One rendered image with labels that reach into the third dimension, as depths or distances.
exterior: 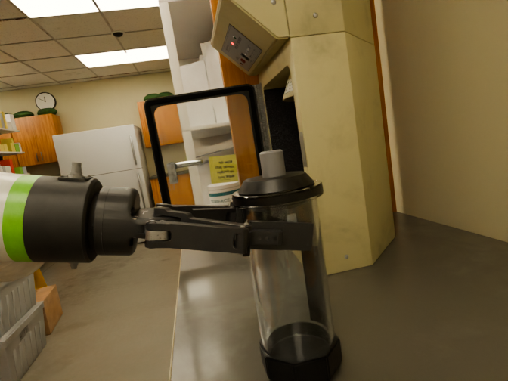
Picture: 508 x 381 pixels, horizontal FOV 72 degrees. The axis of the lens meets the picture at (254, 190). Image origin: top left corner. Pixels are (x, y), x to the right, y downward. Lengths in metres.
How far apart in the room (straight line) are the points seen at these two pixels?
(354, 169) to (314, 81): 0.19
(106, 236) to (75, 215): 0.04
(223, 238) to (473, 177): 0.76
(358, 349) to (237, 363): 0.16
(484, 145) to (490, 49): 0.20
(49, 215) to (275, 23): 0.51
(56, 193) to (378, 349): 0.42
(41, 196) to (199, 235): 0.16
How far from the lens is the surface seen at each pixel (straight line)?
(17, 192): 0.41
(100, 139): 5.69
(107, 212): 0.39
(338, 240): 0.74
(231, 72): 1.06
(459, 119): 1.01
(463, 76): 0.99
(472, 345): 0.55
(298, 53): 0.72
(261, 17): 0.72
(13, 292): 2.84
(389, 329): 0.57
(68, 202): 0.39
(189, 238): 0.35
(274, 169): 0.41
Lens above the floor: 1.23
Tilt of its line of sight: 7 degrees down
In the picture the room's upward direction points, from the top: 9 degrees counter-clockwise
